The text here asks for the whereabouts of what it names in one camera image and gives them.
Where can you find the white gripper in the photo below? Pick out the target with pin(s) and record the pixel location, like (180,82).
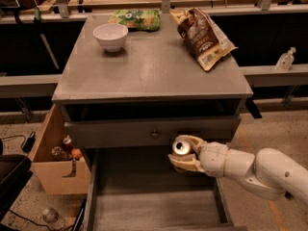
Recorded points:
(214,158)

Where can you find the orange soda can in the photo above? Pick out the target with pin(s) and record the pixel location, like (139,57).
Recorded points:
(181,148)

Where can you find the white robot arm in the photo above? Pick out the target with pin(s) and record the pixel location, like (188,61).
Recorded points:
(270,174)

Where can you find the grey top drawer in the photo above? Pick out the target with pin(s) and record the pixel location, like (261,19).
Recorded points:
(150,132)

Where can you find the grey open middle drawer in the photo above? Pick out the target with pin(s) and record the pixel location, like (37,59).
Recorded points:
(137,189)

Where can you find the grey drawer cabinet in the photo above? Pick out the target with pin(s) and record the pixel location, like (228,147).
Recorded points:
(152,76)

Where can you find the red topped can in box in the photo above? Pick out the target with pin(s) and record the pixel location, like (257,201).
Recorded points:
(67,144)

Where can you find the black chair wheel base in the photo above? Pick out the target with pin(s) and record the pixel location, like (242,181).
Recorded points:
(289,196)

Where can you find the brown snack bag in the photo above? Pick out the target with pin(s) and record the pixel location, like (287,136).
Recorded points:
(203,38)

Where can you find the orange fruit in box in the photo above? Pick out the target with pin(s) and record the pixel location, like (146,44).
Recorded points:
(76,153)

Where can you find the clear sanitizer bottle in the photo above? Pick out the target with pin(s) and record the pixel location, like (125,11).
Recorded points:
(286,59)

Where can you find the wooden storage box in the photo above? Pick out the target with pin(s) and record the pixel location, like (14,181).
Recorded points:
(57,177)

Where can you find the dark bottle in box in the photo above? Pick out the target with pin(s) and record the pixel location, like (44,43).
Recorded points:
(59,154)

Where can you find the white ceramic bowl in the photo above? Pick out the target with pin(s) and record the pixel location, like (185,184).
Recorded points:
(111,36)

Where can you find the green chip bag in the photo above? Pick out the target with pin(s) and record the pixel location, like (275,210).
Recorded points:
(148,20)

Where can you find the clear plastic water bottle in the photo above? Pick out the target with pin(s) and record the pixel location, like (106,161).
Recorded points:
(54,220)

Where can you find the black power adapter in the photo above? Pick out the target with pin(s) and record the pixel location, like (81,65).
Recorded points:
(28,144)

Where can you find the black office chair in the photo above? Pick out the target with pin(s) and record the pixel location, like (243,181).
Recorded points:
(14,174)

